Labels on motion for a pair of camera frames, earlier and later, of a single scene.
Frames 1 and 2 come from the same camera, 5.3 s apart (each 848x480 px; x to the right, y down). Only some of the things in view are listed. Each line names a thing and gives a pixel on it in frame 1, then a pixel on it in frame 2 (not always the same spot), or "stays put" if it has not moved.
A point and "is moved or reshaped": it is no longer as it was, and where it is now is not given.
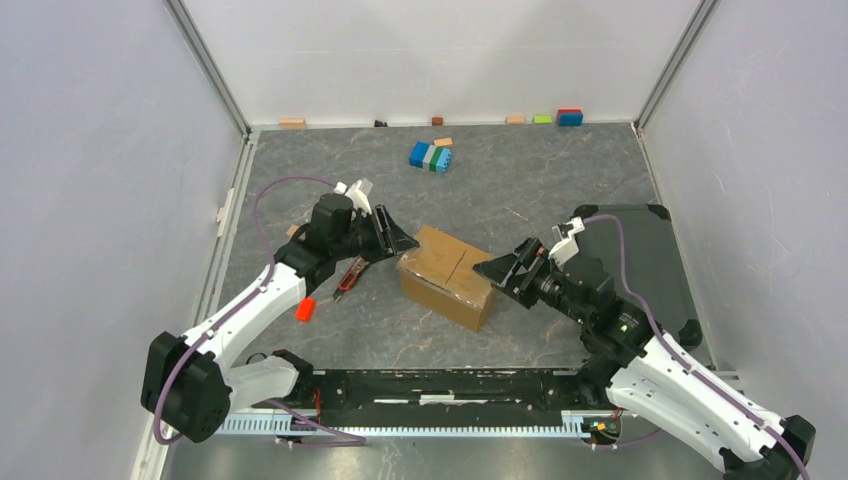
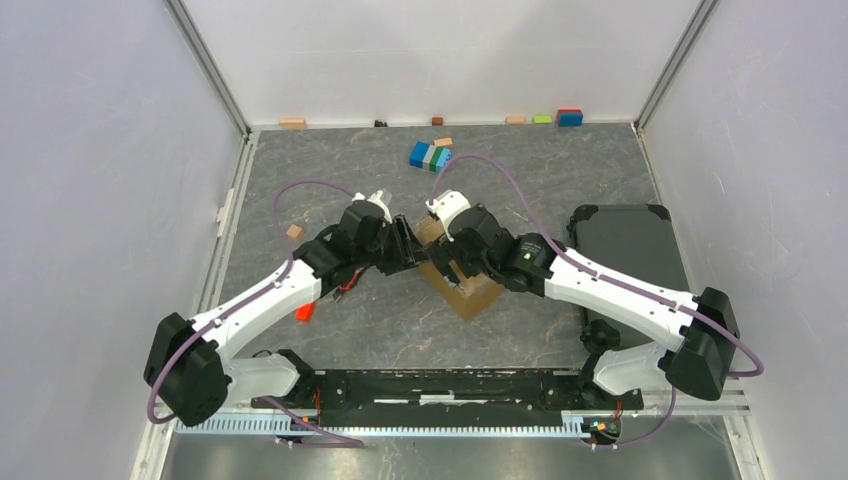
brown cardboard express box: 438,276 is moved or reshaped
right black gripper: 501,271 → 443,252
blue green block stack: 431,158 stays put
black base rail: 451,393 stays put
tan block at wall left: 292,123 stays put
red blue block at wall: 569,117 stays put
